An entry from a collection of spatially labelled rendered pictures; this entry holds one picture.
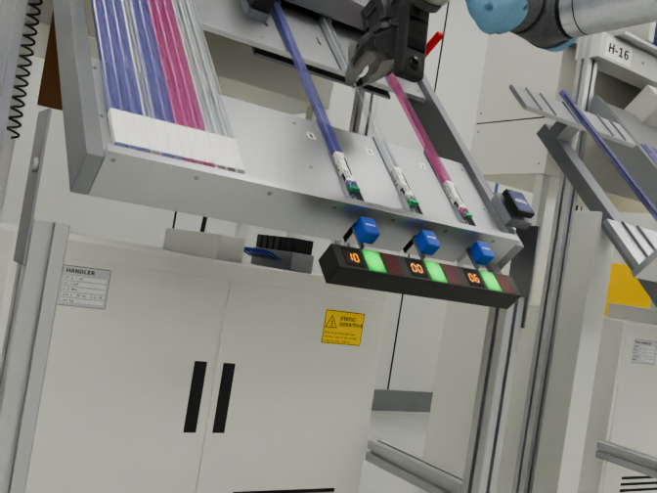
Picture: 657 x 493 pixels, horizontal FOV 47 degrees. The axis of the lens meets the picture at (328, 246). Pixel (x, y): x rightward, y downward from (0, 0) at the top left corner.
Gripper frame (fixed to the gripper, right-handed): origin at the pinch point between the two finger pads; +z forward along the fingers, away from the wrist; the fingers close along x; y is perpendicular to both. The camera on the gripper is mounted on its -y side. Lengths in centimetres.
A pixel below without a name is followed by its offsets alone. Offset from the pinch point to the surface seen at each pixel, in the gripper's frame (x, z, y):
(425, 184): -6.3, -3.1, -22.0
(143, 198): 41, -2, -34
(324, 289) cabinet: -5.5, 27.0, -25.1
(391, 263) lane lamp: 7.7, -5.5, -40.1
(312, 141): 14.3, -2.5, -18.6
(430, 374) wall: -186, 186, 34
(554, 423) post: -48, 20, -52
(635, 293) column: -284, 122, 58
